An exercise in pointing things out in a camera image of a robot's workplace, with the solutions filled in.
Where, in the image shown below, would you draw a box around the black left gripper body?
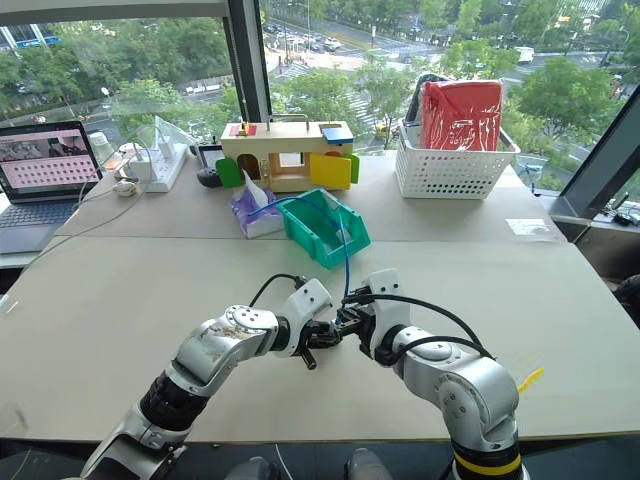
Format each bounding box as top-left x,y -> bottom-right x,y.
301,321 -> 332,352

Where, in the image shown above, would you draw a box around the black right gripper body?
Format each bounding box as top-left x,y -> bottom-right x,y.
346,304 -> 377,352

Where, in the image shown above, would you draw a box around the blue cable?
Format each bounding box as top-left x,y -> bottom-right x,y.
247,195 -> 357,303

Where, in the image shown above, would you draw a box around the green plastic bin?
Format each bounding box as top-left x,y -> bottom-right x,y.
275,187 -> 373,271

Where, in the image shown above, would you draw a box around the white plug adapter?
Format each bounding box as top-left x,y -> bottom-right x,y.
158,126 -> 177,162

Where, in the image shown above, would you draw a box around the purple tissue pack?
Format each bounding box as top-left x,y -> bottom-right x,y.
229,168 -> 287,241

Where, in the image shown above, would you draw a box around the white perforated basket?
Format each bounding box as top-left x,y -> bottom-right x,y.
394,121 -> 522,201

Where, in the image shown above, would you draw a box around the wooden toy box coloured doors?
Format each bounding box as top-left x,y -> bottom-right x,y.
215,118 -> 362,194

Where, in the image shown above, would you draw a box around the yellow tape strip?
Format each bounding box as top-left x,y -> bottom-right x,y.
516,367 -> 546,394

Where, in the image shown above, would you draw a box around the black bag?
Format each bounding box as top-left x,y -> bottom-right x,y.
403,73 -> 437,127

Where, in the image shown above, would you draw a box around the black screen device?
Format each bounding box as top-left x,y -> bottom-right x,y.
196,142 -> 227,170

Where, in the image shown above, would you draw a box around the red plastic-wrapped package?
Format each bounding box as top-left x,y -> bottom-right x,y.
419,79 -> 504,153

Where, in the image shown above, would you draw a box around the white power strip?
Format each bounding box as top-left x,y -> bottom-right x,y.
130,144 -> 189,194

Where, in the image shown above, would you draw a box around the white charger block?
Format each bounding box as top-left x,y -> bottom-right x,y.
129,153 -> 154,182

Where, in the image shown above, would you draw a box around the clear acrylic stand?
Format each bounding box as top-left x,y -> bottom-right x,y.
148,115 -> 190,152

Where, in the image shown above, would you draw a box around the black round object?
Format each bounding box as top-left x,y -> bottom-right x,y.
612,274 -> 640,330

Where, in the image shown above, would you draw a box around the small black gadgets on sill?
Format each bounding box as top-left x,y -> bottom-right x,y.
591,191 -> 640,227

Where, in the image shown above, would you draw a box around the dark slanted window beam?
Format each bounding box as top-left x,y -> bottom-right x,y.
548,88 -> 640,221

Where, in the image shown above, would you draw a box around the clear plastic cup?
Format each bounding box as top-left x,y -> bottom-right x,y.
88,131 -> 117,167

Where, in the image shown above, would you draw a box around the grey laptop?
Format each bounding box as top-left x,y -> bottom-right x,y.
0,120 -> 105,256

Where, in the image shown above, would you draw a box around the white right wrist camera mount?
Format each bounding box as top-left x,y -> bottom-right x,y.
358,268 -> 412,352

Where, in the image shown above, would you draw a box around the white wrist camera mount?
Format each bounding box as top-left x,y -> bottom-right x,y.
358,268 -> 412,352
276,278 -> 335,359

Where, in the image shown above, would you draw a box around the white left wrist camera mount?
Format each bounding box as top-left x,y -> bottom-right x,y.
276,278 -> 335,359

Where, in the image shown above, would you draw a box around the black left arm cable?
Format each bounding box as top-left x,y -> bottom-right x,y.
248,272 -> 308,308

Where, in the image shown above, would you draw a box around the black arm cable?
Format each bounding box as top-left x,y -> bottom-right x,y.
343,293 -> 497,362
248,272 -> 308,308

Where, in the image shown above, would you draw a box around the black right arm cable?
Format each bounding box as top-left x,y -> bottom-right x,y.
343,293 -> 497,362

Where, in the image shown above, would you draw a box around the white cable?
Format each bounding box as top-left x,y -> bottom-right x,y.
47,137 -> 154,242

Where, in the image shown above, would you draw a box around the dark window frame post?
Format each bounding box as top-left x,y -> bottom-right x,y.
221,0 -> 275,152

